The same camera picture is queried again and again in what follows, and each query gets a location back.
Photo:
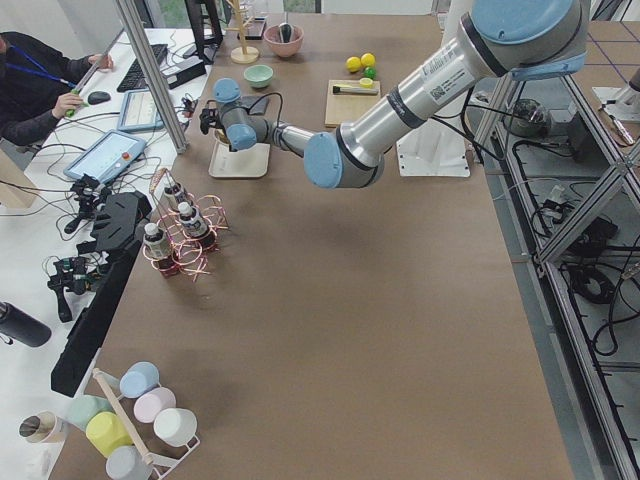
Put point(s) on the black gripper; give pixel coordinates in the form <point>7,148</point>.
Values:
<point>221,133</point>

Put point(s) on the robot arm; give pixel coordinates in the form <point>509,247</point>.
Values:
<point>530,40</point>

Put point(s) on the cream rabbit tray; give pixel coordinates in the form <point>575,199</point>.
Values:
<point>243,164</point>

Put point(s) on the mint green bowl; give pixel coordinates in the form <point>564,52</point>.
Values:
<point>258,76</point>

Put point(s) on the black monitor stand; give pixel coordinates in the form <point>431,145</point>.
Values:
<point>205,26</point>

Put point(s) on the wooden mug tree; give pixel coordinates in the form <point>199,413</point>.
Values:
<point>243,54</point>

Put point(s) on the blue teach pendant far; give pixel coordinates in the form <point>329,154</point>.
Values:
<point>139,113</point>

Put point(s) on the blue teach pendant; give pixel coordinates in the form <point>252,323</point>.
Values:
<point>139,113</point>
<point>107,158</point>

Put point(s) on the drink bottle back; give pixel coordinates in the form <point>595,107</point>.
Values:
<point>175,194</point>

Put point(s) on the drink bottle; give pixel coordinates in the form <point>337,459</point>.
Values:
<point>194,226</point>
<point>156,241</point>
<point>175,194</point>

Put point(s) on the blue teach pendant near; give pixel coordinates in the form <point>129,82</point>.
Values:
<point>107,158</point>

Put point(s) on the drink bottle middle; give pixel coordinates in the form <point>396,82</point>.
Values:
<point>194,226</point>

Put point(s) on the black computer mouse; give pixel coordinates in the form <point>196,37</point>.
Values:
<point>98,97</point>

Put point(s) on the wooden cutting board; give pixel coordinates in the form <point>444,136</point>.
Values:
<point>344,108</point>

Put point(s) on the drink bottle front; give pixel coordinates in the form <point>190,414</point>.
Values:
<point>156,241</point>

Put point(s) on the yellow lemon near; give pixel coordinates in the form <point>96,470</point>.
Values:
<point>353,64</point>

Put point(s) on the yellow lemon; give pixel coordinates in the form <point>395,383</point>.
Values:
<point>353,64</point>
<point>368,60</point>

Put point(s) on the green lime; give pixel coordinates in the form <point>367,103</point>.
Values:
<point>370,72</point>

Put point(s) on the yellow lemon far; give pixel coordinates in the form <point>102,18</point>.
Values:
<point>368,60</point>

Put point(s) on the person in black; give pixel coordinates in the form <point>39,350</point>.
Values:
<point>39,86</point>

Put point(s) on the blue cup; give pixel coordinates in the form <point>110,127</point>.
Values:
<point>139,379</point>

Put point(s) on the black water bottle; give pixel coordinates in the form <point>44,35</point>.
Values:
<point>20,326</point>

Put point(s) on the pink cup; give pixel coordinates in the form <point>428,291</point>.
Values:
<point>148,406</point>

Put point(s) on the white cup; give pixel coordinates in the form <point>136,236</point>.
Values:
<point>175,426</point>

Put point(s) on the mint cup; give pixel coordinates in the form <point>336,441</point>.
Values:
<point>84,408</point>

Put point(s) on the yellow cup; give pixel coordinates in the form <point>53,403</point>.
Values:
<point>106,432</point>

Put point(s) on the white cup rack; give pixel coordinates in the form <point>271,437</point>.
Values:
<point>163,458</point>

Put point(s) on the paper cup with metal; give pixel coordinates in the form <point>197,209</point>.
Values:
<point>44,427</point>

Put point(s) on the grey cup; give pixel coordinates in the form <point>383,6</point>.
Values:
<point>125,463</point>

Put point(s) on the aluminium frame post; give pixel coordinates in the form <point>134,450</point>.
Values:
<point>157,84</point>

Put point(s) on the copper wire bottle rack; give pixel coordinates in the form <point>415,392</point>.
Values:
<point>187,255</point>

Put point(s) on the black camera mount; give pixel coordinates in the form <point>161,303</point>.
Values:
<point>115,232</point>

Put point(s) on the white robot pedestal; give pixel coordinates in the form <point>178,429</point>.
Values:
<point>434,149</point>

